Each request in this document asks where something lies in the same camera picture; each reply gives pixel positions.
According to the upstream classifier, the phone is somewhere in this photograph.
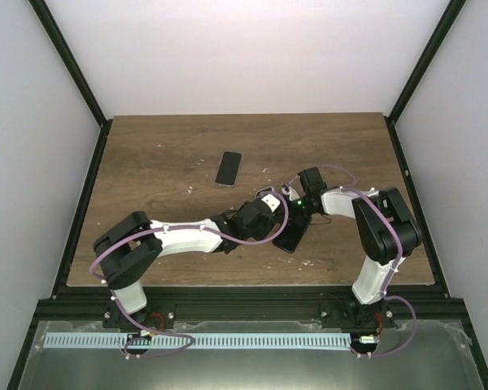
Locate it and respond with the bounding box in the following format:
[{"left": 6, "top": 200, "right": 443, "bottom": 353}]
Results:
[{"left": 255, "top": 186, "right": 274, "bottom": 198}]

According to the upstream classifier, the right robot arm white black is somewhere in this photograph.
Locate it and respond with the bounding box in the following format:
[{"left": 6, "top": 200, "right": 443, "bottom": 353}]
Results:
[{"left": 273, "top": 167, "right": 422, "bottom": 327}]

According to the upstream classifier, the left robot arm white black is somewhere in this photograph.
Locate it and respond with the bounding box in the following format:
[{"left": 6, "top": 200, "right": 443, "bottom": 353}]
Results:
[{"left": 90, "top": 193, "right": 284, "bottom": 328}]

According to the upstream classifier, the black phone front table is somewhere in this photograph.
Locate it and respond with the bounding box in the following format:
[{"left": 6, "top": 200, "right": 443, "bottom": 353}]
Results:
[{"left": 272, "top": 215, "right": 312, "bottom": 254}]

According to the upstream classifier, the black phone table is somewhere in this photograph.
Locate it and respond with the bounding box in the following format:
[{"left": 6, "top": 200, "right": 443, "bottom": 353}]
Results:
[
  {"left": 215, "top": 151, "right": 242, "bottom": 187},
  {"left": 272, "top": 215, "right": 312, "bottom": 254}
]

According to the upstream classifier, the black phone rear table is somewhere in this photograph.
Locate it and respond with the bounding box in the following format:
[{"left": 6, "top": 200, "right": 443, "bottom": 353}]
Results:
[{"left": 215, "top": 151, "right": 242, "bottom": 187}]

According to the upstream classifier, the metal sheet front panel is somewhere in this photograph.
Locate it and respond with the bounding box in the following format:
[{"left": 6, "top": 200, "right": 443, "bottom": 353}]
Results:
[{"left": 11, "top": 320, "right": 488, "bottom": 389}]

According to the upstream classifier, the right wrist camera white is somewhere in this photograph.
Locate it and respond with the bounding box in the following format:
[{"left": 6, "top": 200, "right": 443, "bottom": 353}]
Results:
[{"left": 281, "top": 183, "right": 299, "bottom": 202}]

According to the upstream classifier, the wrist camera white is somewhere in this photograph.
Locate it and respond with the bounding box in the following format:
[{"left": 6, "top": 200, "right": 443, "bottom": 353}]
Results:
[
  {"left": 260, "top": 193, "right": 281, "bottom": 213},
  {"left": 281, "top": 183, "right": 299, "bottom": 202}
]

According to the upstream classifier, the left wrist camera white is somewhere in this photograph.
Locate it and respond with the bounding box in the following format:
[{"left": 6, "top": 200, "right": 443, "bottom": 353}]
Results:
[{"left": 260, "top": 193, "right": 281, "bottom": 213}]

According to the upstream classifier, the light blue slotted cable duct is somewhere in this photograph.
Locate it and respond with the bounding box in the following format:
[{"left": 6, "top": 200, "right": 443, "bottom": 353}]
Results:
[{"left": 43, "top": 332, "right": 351, "bottom": 351}]

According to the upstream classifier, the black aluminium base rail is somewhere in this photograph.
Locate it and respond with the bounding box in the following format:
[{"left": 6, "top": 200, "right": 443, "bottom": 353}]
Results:
[{"left": 33, "top": 285, "right": 468, "bottom": 322}]

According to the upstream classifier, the right black frame post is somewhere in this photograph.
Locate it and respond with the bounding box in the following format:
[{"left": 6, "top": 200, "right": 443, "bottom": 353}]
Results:
[{"left": 388, "top": 0, "right": 468, "bottom": 123}]

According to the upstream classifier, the black frame post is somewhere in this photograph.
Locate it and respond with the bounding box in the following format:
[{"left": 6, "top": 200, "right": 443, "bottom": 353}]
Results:
[
  {"left": 27, "top": 0, "right": 108, "bottom": 130},
  {"left": 388, "top": 0, "right": 468, "bottom": 123}
]

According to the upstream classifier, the left black frame post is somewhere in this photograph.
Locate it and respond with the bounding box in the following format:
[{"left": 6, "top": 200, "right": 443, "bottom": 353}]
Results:
[{"left": 27, "top": 0, "right": 108, "bottom": 130}]

